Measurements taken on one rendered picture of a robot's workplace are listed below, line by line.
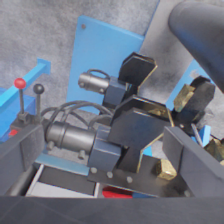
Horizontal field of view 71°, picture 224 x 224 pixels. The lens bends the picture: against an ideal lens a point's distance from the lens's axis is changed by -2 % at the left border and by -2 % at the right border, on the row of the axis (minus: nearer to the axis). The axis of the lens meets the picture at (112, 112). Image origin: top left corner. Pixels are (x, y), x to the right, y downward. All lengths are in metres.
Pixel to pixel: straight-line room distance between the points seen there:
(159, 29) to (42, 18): 0.93
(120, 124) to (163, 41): 0.89
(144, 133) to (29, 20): 1.35
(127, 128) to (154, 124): 0.09
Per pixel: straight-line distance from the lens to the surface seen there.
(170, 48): 1.32
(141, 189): 0.73
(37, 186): 0.66
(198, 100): 1.10
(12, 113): 1.80
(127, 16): 1.39
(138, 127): 0.53
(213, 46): 0.58
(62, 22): 1.50
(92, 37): 1.33
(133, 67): 0.92
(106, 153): 0.60
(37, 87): 0.54
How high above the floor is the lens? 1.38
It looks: 51 degrees down
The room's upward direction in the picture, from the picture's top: 170 degrees counter-clockwise
